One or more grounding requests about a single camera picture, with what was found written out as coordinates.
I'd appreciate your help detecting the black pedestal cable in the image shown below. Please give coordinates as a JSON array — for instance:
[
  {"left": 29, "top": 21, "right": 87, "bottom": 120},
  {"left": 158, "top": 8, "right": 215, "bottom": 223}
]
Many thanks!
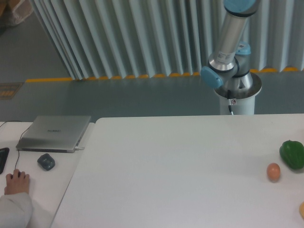
[{"left": 227, "top": 89, "right": 235, "bottom": 116}]

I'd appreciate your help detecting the white sleeved forearm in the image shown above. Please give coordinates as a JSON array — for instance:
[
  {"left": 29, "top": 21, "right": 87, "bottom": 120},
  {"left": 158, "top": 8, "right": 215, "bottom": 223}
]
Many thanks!
[{"left": 0, "top": 192, "right": 33, "bottom": 228}]

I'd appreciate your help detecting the green bell pepper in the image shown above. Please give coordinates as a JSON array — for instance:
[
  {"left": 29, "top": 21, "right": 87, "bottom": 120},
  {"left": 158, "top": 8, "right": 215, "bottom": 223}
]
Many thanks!
[{"left": 279, "top": 140, "right": 304, "bottom": 170}]

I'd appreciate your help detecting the black keyboard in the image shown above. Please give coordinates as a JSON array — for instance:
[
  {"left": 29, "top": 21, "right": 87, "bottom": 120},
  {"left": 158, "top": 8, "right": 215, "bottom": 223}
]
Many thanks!
[{"left": 0, "top": 147, "right": 10, "bottom": 174}]

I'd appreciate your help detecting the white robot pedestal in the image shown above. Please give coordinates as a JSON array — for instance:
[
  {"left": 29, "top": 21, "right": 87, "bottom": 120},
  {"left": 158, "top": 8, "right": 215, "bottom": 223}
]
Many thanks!
[{"left": 214, "top": 72, "right": 262, "bottom": 115}]

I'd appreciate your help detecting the brown egg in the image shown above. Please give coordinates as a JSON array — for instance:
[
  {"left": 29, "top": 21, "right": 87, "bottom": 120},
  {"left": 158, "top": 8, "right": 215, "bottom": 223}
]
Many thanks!
[{"left": 266, "top": 163, "right": 281, "bottom": 181}]

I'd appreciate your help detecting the black mouse cable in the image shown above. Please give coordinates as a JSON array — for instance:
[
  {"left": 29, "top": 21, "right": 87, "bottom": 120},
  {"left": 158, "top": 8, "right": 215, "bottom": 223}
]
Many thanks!
[{"left": 0, "top": 120, "right": 34, "bottom": 171}]

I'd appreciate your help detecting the corrugated white folding partition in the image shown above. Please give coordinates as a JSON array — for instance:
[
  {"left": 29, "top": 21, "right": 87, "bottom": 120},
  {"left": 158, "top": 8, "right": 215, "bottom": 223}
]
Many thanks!
[{"left": 31, "top": 0, "right": 304, "bottom": 80}]

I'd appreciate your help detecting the silver closed laptop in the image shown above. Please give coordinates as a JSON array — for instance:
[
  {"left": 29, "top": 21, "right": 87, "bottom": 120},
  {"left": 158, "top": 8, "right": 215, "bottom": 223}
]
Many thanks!
[{"left": 16, "top": 115, "right": 91, "bottom": 153}]

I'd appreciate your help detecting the orange fruit at edge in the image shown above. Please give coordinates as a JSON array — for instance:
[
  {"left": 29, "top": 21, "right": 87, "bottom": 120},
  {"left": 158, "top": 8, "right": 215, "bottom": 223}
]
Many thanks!
[{"left": 299, "top": 202, "right": 304, "bottom": 219}]

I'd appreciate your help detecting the person's bare hand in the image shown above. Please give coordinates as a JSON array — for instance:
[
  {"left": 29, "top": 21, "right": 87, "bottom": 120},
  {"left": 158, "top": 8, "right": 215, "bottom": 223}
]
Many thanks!
[{"left": 4, "top": 169, "right": 30, "bottom": 195}]

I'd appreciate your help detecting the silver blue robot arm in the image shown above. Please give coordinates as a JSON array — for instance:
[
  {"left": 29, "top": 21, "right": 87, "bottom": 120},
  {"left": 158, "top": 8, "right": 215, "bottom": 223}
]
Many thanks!
[{"left": 200, "top": 0, "right": 260, "bottom": 89}]

